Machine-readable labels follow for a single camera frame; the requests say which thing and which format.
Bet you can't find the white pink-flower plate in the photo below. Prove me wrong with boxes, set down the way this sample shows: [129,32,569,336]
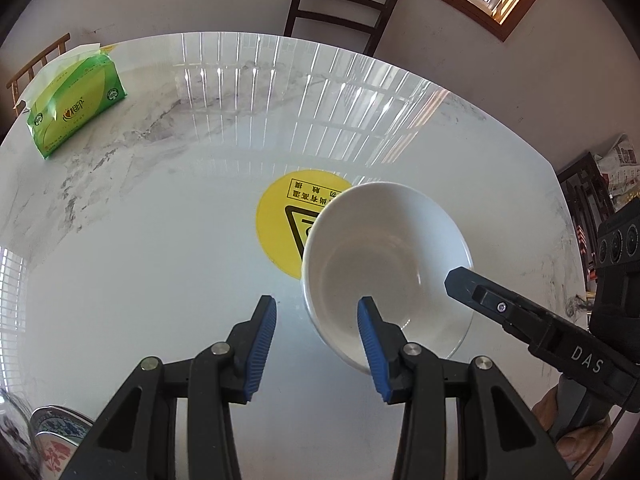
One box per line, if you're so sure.
[30,405,93,479]

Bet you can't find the white Dog bowl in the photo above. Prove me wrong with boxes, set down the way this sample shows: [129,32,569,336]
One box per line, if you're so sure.
[302,182,473,373]

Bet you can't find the right hand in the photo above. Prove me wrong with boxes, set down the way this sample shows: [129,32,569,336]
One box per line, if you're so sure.
[530,386,614,478]

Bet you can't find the dark wooden side cabinet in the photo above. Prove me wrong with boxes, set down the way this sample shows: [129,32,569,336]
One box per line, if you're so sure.
[556,152,614,275]

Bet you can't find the papers on cabinet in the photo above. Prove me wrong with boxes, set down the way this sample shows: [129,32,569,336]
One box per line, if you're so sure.
[594,134,639,207]

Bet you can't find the yellow warning sticker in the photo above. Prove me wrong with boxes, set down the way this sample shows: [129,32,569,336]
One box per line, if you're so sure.
[256,169,352,280]

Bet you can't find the green tissue pack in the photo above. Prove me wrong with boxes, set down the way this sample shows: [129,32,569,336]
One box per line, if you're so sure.
[17,44,127,158]

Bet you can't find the light wooden chair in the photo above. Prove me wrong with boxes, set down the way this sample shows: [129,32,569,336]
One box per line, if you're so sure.
[6,32,70,116]

